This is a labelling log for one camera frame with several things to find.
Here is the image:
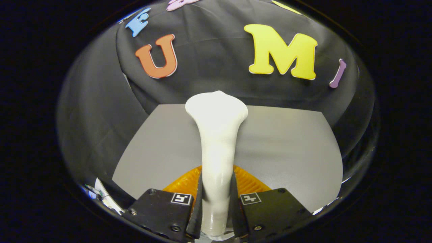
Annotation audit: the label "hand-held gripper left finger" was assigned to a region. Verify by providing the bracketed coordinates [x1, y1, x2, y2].
[121, 165, 204, 242]

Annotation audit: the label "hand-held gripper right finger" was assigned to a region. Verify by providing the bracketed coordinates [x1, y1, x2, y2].
[231, 165, 313, 242]

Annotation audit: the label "white garment steamer with hose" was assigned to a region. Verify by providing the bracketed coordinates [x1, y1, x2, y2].
[185, 90, 249, 241]

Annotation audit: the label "grey cabinet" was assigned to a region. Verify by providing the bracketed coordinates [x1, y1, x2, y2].
[112, 104, 344, 214]

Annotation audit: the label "white paper sheets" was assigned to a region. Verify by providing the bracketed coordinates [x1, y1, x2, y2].
[83, 178, 125, 215]

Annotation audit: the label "black backdrop cloth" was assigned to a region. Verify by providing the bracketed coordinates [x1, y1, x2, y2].
[57, 0, 377, 203]

